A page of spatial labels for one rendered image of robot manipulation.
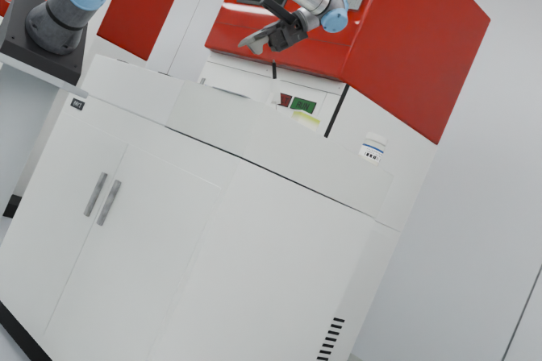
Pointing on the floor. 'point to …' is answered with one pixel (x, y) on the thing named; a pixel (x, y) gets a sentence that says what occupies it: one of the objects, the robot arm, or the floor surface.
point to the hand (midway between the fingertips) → (240, 42)
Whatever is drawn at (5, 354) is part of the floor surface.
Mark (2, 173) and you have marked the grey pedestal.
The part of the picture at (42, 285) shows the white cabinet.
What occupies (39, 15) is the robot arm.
